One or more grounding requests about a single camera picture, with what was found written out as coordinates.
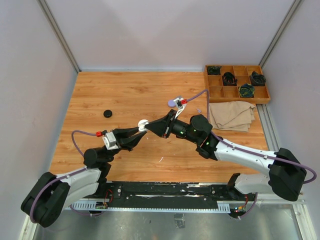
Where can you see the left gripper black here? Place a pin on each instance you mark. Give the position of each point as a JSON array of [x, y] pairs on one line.
[[125, 139]]

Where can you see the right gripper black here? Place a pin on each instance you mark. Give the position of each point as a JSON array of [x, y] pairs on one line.
[[161, 127]]

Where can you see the white earbud charging case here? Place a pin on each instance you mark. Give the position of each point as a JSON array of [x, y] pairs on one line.
[[142, 125]]

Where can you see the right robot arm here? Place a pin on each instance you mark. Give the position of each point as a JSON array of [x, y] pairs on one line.
[[279, 172]]

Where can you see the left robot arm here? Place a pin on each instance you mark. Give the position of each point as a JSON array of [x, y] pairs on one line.
[[70, 180]]

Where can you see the purple earbud charging case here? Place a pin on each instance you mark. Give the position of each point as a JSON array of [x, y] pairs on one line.
[[171, 103]]

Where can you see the black earbud charging case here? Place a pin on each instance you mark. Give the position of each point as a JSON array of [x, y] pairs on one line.
[[107, 113]]

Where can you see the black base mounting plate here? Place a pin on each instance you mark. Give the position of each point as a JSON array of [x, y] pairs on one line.
[[165, 196]]

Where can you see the rolled dark tie top-left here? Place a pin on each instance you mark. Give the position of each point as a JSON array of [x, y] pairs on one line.
[[214, 70]]

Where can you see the beige folded cloth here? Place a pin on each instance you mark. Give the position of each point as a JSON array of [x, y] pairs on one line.
[[232, 116]]

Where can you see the rolled black tie centre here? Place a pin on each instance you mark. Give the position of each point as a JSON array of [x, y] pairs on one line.
[[228, 79]]

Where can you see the rolled black tie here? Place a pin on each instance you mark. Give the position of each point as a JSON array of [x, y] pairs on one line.
[[257, 79], [228, 79]]

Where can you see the rolled blue patterned tie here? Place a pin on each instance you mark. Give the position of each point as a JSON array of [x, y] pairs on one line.
[[246, 91]]

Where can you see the rolled black tie right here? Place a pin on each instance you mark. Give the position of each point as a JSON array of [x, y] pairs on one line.
[[257, 79]]

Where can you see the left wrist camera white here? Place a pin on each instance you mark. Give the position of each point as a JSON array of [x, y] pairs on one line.
[[110, 141]]

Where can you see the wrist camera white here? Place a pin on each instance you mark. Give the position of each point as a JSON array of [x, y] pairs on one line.
[[181, 104], [110, 141]]

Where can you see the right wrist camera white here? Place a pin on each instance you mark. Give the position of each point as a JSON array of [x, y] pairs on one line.
[[181, 104]]

